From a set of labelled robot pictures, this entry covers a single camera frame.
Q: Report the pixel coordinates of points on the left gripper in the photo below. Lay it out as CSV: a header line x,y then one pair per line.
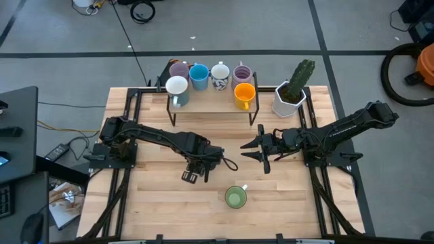
x,y
207,157

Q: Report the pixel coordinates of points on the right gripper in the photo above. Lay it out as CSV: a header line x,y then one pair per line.
x,y
273,145

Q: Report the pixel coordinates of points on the orange yellow mug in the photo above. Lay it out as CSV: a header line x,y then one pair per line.
x,y
244,95

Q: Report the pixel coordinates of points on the ribbed lilac mug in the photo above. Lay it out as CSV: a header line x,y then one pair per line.
x,y
241,74

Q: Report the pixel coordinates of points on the white blue patterned mug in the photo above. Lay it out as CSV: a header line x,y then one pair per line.
x,y
220,76

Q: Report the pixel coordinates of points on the light blue mug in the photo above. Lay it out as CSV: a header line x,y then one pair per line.
x,y
199,76

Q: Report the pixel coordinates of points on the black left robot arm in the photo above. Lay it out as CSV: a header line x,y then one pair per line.
x,y
152,133

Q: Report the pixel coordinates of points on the light green mug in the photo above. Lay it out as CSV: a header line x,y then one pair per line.
x,y
235,197

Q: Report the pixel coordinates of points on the white hexagonal plant pot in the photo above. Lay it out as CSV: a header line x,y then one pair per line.
x,y
283,108

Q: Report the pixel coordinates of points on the wooden shelf black legs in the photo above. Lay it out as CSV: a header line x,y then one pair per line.
x,y
210,101

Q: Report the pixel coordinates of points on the green cactus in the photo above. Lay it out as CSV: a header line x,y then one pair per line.
x,y
300,79

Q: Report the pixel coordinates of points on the orange dark striped object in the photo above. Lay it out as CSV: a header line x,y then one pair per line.
x,y
174,61

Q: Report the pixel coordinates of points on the white papers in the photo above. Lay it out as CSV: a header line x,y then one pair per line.
x,y
64,210

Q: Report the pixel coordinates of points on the black power adapter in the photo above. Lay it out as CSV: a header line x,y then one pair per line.
x,y
57,152

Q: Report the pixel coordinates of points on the dark grey desk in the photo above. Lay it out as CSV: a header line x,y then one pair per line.
x,y
27,200

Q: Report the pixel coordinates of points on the black computer mouse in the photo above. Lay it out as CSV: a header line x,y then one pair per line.
x,y
32,230

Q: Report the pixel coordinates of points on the orange vacuum cleaner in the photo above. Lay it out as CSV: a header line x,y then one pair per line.
x,y
427,64

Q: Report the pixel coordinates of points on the black remote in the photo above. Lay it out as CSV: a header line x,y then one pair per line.
x,y
10,131

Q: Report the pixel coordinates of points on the black keyboard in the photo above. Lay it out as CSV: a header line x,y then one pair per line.
x,y
5,203

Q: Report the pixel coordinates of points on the smartphone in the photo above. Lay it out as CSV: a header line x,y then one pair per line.
x,y
3,159

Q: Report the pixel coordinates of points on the white bin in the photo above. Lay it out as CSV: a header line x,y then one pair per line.
x,y
83,2

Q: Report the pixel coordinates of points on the black equipment case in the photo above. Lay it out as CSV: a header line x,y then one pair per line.
x,y
420,13

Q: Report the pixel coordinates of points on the black aluminium table frame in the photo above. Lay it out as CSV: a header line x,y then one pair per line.
x,y
133,92

